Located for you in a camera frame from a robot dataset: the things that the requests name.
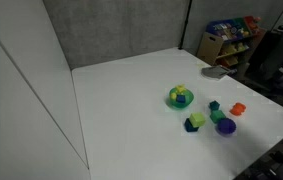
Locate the green translucent bowl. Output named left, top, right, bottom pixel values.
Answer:
left=166, top=85, right=195, bottom=110

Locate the blue cube toy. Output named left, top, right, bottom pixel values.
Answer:
left=176, top=94, right=187, bottom=104

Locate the lime green cube block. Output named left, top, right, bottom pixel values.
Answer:
left=189, top=112, right=207, bottom=128

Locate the toy shelf with bins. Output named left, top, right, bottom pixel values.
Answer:
left=196, top=15, right=268, bottom=73

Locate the grey metal plate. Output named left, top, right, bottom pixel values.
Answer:
left=200, top=64, right=231, bottom=81

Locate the teal notched block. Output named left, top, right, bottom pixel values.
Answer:
left=208, top=100, right=221, bottom=112

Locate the purple round toy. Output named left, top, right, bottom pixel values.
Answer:
left=215, top=117, right=238, bottom=136

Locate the orange notched toy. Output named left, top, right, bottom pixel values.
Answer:
left=229, top=102, right=248, bottom=117

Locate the yellow star toy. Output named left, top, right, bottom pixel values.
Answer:
left=175, top=84, right=187, bottom=95

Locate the black pole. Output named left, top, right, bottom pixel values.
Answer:
left=177, top=0, right=193, bottom=51

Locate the dark blue block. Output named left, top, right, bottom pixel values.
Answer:
left=184, top=117, right=200, bottom=133

